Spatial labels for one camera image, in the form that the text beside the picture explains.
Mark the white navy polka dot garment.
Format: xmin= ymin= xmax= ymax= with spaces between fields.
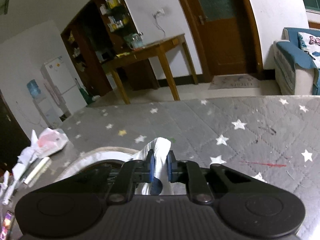
xmin=128 ymin=136 xmax=176 ymax=196

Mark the pink white plastic bag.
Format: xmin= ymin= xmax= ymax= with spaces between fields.
xmin=31 ymin=127 xmax=69 ymax=158

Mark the water dispenser with blue bottle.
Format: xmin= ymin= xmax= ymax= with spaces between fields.
xmin=27 ymin=80 xmax=62 ymax=129

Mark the white refrigerator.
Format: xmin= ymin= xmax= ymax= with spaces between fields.
xmin=41 ymin=56 xmax=87 ymax=115

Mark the grey star pattern tablecloth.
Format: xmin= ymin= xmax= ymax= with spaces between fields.
xmin=15 ymin=96 xmax=319 ymax=239

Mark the grey door mat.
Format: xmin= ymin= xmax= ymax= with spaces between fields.
xmin=209 ymin=74 xmax=260 ymax=90

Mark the wooden side table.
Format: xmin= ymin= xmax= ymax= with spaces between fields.
xmin=101 ymin=32 xmax=200 ymax=105

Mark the glass jar on table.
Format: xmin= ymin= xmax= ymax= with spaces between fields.
xmin=124 ymin=33 xmax=144 ymax=50

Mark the dark wooden shelf cabinet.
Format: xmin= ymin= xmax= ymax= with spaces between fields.
xmin=60 ymin=0 xmax=161 ymax=98

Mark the brown wooden door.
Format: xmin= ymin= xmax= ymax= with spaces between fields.
xmin=179 ymin=0 xmax=263 ymax=81

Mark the blue sofa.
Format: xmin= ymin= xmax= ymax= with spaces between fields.
xmin=273 ymin=27 xmax=319 ymax=95

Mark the butterfly print pillow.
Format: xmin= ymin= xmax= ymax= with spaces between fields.
xmin=298 ymin=32 xmax=320 ymax=61

